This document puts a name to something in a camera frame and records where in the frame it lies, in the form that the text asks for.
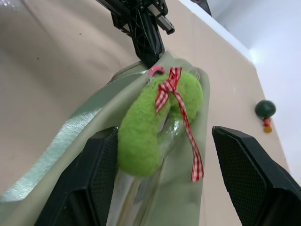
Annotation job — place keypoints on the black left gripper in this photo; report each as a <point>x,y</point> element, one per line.
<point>131,7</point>

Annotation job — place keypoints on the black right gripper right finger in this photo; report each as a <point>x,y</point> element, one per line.
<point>254,183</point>

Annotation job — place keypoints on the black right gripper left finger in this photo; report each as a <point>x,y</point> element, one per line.
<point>89,183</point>

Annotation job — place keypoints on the green plush zipper charm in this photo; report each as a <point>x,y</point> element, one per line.
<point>138,141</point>

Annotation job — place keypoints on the pale green zip pouch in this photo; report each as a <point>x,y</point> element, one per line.
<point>94,113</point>

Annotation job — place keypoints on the pink zipper clasp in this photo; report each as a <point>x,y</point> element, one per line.
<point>156,69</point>

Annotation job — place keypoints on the red white gingham ribbon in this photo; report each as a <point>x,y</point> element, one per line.
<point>164,90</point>

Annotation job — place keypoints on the dark green ball toy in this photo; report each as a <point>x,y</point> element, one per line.
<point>265,108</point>

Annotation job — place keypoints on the beige table cloth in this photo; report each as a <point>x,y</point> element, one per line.
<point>70,47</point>

